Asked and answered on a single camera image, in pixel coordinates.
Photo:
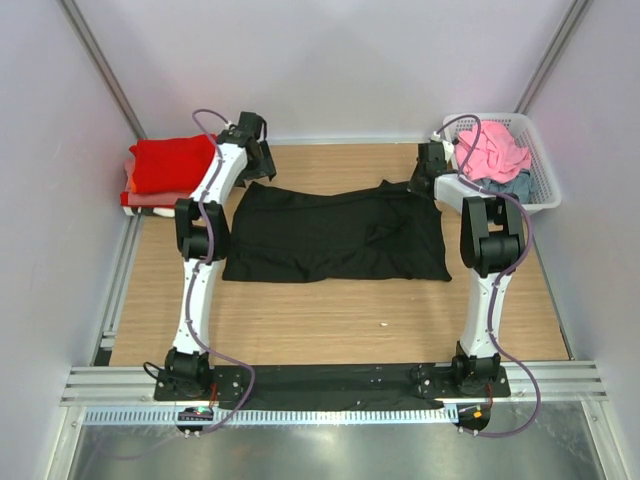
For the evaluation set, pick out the folded shirt stack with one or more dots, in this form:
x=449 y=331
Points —
x=156 y=204

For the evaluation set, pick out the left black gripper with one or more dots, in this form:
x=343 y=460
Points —
x=266 y=168

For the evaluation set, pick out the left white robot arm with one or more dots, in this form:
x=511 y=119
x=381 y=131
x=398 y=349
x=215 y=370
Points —
x=240 y=154

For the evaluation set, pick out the white plastic basket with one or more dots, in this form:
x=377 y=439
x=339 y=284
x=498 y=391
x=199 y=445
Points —
x=525 y=135

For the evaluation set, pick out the black t-shirt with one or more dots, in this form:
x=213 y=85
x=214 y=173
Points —
x=386 y=232

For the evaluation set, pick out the slotted cable duct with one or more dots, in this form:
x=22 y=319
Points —
x=184 y=416

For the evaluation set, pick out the blue-grey t-shirt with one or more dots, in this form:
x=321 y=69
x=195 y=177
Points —
x=523 y=186

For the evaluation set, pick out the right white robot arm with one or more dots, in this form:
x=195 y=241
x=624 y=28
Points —
x=492 y=241

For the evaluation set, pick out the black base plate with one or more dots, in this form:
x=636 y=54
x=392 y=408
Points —
x=333 y=388

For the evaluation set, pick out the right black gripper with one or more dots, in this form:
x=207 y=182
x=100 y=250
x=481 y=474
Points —
x=413 y=186

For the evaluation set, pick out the red folded t-shirt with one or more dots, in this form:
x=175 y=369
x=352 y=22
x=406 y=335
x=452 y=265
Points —
x=175 y=165

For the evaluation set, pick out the pink t-shirt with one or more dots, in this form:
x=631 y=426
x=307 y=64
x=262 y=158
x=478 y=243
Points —
x=491 y=153

